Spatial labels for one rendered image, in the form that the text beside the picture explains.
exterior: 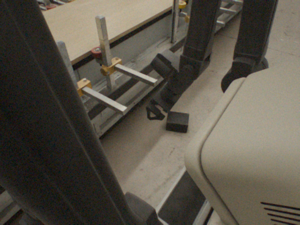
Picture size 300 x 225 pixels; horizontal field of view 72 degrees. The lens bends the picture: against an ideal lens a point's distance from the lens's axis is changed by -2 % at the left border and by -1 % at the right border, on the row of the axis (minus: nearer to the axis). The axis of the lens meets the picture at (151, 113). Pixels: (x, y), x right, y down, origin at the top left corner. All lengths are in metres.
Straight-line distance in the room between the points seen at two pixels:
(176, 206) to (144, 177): 1.21
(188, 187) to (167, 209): 0.07
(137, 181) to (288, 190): 1.53
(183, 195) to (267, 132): 0.34
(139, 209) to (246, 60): 0.35
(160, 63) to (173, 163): 1.28
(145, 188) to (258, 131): 1.48
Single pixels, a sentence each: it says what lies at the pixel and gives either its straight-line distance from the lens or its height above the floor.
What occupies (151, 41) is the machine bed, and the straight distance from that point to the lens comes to 1.92.
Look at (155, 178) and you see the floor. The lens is 1.70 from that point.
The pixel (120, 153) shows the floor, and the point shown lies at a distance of 1.84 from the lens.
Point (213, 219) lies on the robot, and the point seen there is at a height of 1.21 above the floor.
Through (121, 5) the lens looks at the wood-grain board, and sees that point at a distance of 2.00.
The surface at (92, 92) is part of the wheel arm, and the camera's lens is 1.09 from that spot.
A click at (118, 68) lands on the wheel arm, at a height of 0.85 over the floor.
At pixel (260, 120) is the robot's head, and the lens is 0.23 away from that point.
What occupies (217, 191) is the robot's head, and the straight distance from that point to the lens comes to 0.26.
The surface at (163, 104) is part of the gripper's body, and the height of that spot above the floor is 1.08.
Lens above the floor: 1.52
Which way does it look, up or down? 46 degrees down
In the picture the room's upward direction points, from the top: straight up
